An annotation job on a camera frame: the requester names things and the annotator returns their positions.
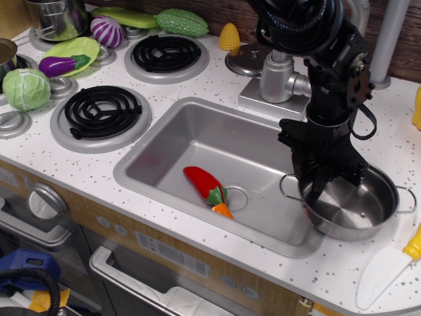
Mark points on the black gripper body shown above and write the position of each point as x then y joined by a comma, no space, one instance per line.
331,146

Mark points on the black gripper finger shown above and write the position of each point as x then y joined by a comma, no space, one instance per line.
323,175
303,166

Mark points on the small steel pan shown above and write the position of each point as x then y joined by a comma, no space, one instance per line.
347,212

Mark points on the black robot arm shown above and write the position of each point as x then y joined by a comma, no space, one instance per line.
336,56

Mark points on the grey plastic sink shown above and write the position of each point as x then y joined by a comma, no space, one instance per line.
243,153

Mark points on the silver toy faucet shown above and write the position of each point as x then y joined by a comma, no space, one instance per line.
276,82

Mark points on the orange toy carrot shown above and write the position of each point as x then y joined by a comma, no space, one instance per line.
222,209

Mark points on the yellow toy at right edge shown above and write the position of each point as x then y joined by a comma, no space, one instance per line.
416,118

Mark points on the red toy chili pepper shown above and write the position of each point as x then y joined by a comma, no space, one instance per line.
208,187

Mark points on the white yellow toy knife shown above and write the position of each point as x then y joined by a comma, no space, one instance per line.
383,269

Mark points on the steel pot lid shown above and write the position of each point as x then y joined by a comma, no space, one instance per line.
247,60

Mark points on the grey support pole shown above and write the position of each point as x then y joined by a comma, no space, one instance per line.
390,30

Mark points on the yellow toy corn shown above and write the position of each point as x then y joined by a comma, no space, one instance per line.
229,37

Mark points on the rear black stove burner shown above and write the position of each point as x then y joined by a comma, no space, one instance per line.
166,59

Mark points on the black stove burner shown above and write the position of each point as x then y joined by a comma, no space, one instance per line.
100,119
166,59

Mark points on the green toy bitter gourd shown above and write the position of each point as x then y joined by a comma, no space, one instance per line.
182,22

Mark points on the front black stove burner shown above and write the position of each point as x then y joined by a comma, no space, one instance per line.
100,119

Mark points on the grey stove dial rear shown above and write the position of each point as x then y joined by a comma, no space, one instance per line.
105,56

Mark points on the grey stove dial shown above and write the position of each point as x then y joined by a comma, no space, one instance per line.
62,87
14,123
105,56

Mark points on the green toy pea pod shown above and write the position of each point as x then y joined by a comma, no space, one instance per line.
127,17

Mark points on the purple white toy onion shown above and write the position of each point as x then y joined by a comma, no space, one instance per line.
107,31

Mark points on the light green toy plate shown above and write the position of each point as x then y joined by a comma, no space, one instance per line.
77,46

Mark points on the grey stove dial middle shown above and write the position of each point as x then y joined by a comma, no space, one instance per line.
62,87

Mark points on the grey oven knob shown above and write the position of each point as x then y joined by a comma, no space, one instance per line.
44,203

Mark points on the purple toy eggplant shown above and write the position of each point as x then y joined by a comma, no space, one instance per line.
59,66

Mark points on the tall steel pot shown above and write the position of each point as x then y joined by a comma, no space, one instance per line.
56,21

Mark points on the green toy cabbage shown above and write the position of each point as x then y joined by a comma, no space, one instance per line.
26,89

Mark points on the grey stove dial front left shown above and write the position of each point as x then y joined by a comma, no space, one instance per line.
14,123

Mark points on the blue object bottom left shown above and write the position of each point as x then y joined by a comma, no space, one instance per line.
29,270

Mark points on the steel pot at left edge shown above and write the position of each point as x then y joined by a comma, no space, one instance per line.
8,58

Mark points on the grey dishwasher handle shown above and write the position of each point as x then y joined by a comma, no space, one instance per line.
177,301

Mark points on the grey oven door handle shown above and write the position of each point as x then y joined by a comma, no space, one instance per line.
53,240

